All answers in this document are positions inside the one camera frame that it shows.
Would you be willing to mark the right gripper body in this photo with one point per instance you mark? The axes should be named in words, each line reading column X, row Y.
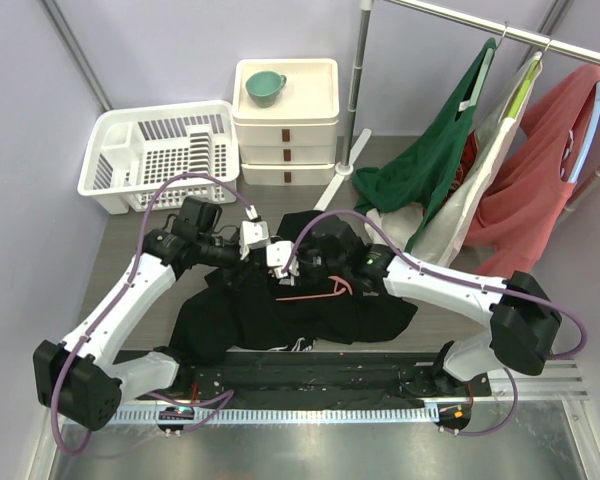
column 313, row 264

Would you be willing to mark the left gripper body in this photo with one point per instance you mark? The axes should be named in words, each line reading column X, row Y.
column 234, row 274

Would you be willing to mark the black t shirt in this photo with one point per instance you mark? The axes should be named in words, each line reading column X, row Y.
column 218, row 318

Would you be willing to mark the pink hanger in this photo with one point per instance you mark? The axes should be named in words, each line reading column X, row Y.
column 340, row 287

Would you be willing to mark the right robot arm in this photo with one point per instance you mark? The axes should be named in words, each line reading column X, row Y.
column 519, row 323

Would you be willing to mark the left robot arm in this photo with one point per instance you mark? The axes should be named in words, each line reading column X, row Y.
column 79, row 377

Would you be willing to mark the white t shirt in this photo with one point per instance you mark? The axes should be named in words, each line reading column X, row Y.
column 484, row 153

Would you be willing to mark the green t shirt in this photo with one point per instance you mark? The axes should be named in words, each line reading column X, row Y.
column 424, row 172

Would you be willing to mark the salmon pink t shirt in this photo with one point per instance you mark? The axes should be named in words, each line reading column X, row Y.
column 516, row 215

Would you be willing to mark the lime green hanger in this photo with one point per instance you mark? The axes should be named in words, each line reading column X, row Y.
column 531, row 74

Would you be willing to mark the light blue hanger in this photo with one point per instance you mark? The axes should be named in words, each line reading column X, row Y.
column 572, row 175

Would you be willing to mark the white drawer unit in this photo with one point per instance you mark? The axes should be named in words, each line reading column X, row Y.
column 294, row 141

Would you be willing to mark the white plastic basket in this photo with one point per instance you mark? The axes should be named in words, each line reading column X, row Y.
column 131, row 152

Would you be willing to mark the green cup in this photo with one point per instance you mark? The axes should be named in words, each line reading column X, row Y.
column 263, row 87

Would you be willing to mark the metal clothes rack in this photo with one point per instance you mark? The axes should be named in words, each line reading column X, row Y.
column 542, row 40

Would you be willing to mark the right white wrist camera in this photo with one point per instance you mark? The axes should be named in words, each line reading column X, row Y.
column 280, row 260

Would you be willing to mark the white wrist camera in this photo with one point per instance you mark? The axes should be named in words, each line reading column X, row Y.
column 253, row 233
column 280, row 260

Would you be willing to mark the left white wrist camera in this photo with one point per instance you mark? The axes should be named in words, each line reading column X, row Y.
column 253, row 233

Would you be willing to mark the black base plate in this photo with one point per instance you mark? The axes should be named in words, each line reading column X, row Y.
column 316, row 381

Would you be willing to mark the white cable duct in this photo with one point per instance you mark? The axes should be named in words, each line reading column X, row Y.
column 163, row 415

